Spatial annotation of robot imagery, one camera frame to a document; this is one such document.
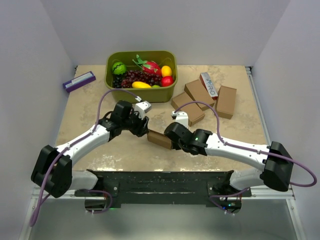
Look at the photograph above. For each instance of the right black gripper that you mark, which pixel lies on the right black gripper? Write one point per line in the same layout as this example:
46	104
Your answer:
175	146

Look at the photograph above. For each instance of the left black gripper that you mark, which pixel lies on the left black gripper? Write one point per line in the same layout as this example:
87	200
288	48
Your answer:
142	128

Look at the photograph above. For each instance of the brown paper box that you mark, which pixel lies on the brown paper box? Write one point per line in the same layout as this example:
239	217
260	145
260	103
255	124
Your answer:
159	139

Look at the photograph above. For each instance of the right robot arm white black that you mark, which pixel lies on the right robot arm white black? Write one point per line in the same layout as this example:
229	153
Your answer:
269	163

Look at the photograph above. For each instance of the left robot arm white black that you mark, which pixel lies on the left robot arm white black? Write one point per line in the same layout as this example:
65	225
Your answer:
53	171

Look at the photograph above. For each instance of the front folded brown box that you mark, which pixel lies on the front folded brown box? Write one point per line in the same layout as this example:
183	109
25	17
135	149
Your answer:
182	102

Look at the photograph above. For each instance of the folded brown box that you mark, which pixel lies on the folded brown box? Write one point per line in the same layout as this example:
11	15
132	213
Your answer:
197	92
182	102
226	101

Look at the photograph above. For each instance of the middle folded brown box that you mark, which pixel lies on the middle folded brown box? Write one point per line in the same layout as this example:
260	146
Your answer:
197	92

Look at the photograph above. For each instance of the right folded brown box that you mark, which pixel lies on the right folded brown box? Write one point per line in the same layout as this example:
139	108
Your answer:
226	101

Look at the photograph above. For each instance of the red white toothpaste box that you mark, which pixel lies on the red white toothpaste box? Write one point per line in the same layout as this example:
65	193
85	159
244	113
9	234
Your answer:
208	85

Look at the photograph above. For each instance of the purple flat box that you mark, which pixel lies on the purple flat box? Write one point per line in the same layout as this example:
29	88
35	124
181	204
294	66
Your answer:
79	82

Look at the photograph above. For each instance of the yellow toy mango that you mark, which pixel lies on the yellow toy mango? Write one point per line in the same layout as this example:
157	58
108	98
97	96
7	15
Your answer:
140	85

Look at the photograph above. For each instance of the small green toy fruit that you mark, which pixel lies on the small green toy fruit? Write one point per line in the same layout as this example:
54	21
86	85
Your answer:
155	86

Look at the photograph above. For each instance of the red toy grapes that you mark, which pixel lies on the red toy grapes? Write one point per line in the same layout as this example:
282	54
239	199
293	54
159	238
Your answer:
136	75

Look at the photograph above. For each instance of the dark blue toy grapes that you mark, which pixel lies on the dark blue toy grapes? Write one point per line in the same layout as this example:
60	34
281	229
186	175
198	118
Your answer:
117	81

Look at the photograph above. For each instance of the olive green plastic basket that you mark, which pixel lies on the olive green plastic basket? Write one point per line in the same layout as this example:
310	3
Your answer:
153	95

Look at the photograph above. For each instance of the red toy apple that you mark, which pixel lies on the red toy apple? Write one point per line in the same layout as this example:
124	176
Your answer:
166	81

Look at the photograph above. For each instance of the pink toy dragon fruit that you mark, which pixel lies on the pink toy dragon fruit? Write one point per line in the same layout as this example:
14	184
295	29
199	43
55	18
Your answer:
149	67

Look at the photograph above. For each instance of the green toy watermelon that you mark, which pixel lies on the green toy watermelon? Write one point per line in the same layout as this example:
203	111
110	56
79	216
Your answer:
119	68

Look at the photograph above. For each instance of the yellow orange toy lemon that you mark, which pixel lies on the yellow orange toy lemon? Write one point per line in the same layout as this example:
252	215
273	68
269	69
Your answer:
166	71

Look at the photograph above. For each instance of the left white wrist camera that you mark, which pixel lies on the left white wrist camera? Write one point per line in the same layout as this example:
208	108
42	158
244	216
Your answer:
142	108

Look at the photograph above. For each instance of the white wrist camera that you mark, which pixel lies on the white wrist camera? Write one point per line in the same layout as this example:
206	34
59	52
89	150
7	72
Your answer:
181	117
142	108

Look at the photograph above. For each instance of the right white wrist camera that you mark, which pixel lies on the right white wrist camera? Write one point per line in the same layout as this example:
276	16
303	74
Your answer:
181	117

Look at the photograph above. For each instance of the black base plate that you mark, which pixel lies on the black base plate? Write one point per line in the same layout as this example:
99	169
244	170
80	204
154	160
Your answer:
163	188

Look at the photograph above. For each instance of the aluminium frame rail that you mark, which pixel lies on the aluminium frame rail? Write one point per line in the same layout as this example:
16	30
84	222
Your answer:
265	193

